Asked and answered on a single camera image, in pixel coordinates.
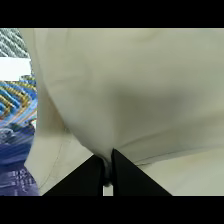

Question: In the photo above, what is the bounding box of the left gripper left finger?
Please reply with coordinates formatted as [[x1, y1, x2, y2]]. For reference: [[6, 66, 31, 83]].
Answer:
[[42, 154, 106, 197]]

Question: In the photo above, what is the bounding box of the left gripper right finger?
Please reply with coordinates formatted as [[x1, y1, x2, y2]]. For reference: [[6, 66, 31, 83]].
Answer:
[[111, 148, 173, 197]]

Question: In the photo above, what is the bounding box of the pale yellow garment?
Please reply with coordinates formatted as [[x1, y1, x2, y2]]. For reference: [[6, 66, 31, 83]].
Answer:
[[18, 28, 224, 197]]

